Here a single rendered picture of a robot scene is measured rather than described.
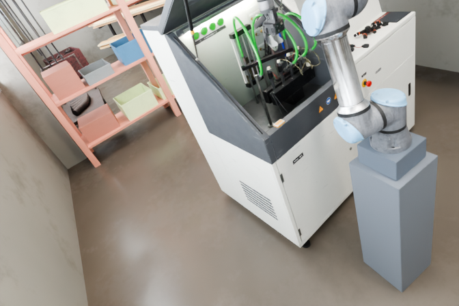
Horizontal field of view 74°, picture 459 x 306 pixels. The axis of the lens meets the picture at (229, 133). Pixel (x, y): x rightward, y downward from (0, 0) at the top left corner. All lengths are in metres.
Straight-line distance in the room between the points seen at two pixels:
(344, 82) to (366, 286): 1.25
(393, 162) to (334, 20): 0.58
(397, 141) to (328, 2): 0.59
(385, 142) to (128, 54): 3.11
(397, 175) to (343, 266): 0.88
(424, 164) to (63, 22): 3.36
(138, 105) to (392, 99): 3.20
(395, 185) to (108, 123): 3.28
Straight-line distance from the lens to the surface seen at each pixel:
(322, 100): 1.69
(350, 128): 1.15
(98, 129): 3.97
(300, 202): 1.85
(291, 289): 2.04
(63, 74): 3.77
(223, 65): 1.87
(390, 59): 2.21
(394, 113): 1.23
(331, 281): 2.03
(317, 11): 1.03
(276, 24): 1.52
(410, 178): 1.38
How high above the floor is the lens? 1.80
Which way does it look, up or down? 33 degrees down
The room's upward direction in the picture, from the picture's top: 23 degrees counter-clockwise
